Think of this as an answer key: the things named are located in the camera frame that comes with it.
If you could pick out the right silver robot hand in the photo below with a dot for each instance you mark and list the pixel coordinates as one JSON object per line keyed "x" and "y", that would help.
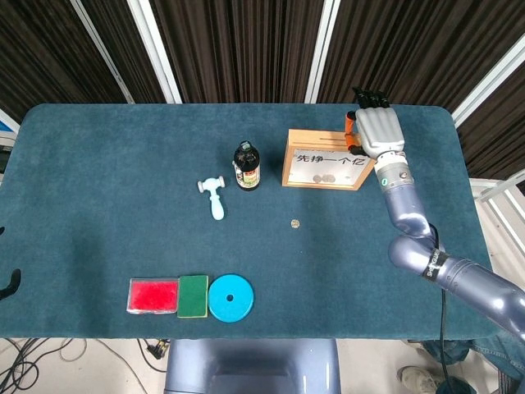
{"x": 379, "y": 129}

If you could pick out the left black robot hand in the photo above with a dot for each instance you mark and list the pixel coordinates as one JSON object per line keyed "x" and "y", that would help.
{"x": 15, "y": 279}

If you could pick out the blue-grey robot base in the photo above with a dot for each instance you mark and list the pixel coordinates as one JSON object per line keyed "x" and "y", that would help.
{"x": 246, "y": 361}

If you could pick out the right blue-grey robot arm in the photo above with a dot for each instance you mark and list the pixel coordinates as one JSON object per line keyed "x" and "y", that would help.
{"x": 406, "y": 205}

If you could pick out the white metal rack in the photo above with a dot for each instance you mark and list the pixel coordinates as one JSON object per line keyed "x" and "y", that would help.
{"x": 500, "y": 193}

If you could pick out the dark tea bottle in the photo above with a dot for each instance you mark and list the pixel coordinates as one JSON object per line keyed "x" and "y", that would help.
{"x": 247, "y": 172}

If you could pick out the red pad clear box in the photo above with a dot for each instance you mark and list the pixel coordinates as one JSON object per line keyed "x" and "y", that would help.
{"x": 153, "y": 296}

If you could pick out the teal tablecloth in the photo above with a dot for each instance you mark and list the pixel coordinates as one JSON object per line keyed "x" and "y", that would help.
{"x": 123, "y": 184}

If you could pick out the dark brown pleated curtain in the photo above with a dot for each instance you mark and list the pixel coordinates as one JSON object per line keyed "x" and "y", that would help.
{"x": 246, "y": 49}

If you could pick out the white blue panel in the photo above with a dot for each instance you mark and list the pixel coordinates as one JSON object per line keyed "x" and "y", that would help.
{"x": 6, "y": 123}

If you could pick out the black power plug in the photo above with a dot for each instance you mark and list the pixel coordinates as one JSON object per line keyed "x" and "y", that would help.
{"x": 158, "y": 349}

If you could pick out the green yellow sponge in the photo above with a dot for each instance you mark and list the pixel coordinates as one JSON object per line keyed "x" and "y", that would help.
{"x": 193, "y": 296}

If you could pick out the light blue toy hammer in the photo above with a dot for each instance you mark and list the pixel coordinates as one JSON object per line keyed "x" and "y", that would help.
{"x": 216, "y": 207}

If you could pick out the blue disc with hole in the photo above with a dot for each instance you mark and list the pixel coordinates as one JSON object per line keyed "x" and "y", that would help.
{"x": 238, "y": 305}

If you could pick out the white shoe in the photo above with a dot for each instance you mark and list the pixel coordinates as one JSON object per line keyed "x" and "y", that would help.
{"x": 414, "y": 377}

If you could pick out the wooden coin bank box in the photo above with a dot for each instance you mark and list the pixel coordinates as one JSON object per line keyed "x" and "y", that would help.
{"x": 311, "y": 141}

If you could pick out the white frame post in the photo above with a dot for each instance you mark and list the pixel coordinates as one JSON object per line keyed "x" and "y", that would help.
{"x": 488, "y": 78}
{"x": 324, "y": 49}
{"x": 156, "y": 53}

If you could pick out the thin grey frame post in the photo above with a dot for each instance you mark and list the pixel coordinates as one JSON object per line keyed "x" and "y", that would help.
{"x": 102, "y": 53}

